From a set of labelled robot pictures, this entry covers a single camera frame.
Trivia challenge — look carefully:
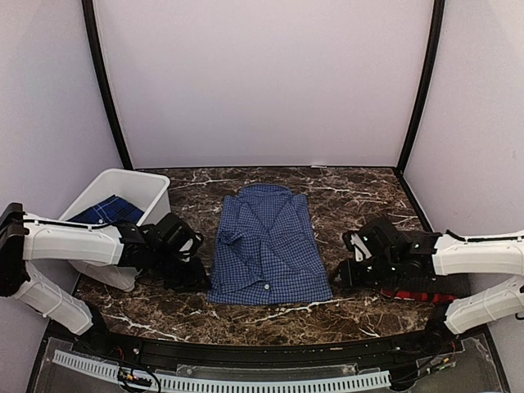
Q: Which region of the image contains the red plaid shirt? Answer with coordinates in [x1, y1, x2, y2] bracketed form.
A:
[380, 288, 456, 305]

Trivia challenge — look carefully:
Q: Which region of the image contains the black striped shirt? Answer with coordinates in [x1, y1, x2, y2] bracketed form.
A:
[379, 273, 472, 298]

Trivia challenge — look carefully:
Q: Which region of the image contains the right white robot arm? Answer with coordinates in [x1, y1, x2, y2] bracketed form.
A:
[342, 224, 523, 355]

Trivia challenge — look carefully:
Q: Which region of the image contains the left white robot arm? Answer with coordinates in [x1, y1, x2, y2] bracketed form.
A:
[1, 203, 210, 357]

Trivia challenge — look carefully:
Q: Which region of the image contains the blue checked long sleeve shirt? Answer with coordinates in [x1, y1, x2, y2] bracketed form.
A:
[207, 183, 332, 305]

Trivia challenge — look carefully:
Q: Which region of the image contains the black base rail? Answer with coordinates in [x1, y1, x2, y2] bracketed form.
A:
[28, 323, 509, 392]

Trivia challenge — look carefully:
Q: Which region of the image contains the left black frame post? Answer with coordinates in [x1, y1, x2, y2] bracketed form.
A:
[81, 0, 134, 170]

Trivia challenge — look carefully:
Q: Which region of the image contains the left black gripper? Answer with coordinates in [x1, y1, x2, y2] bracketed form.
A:
[150, 246, 212, 293]

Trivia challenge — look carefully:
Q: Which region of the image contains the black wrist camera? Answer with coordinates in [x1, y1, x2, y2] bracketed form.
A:
[153, 213, 204, 260]
[342, 217, 410, 262]

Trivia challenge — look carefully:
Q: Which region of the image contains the white plastic bin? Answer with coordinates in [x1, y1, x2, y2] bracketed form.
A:
[59, 168, 171, 292]

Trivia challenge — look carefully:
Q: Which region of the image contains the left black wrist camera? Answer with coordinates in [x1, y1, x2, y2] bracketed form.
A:
[153, 213, 204, 260]

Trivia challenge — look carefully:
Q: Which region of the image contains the right black frame post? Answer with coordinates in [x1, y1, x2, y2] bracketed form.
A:
[395, 0, 445, 178]

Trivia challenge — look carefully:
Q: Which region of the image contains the dark blue plaid shirt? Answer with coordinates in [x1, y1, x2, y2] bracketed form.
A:
[69, 195, 144, 224]

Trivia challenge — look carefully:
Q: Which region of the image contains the black frame post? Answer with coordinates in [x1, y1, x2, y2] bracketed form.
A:
[395, 0, 445, 178]
[81, 0, 134, 170]

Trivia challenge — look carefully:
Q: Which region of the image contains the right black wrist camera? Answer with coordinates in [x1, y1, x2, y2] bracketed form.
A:
[342, 217, 410, 262]

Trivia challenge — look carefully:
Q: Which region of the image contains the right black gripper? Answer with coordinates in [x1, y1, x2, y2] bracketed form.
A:
[329, 253, 399, 290]

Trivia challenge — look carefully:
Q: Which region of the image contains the white slotted cable duct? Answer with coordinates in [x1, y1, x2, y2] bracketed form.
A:
[52, 350, 391, 392]

